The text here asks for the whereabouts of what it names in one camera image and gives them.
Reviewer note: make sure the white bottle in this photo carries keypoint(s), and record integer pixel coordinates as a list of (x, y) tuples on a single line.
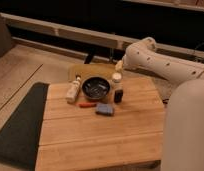
[(73, 90)]

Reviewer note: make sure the black eraser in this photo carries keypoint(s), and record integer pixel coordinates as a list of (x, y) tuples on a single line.
[(118, 94)]

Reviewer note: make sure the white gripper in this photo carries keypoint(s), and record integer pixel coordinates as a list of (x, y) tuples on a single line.
[(119, 66)]

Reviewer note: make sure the black bowl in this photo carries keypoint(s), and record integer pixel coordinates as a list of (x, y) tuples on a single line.
[(95, 88)]

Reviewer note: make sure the dark floor mat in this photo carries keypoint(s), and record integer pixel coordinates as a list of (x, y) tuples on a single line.
[(19, 137)]

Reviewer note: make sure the yellow cloth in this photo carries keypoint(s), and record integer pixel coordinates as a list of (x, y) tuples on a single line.
[(91, 70)]

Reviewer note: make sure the blue sponge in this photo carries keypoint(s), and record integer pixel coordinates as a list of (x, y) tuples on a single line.
[(104, 109)]

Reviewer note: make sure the white window rail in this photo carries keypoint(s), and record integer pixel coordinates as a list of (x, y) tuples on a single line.
[(91, 37)]

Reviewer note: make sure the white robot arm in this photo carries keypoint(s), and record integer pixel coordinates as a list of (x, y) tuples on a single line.
[(183, 134)]

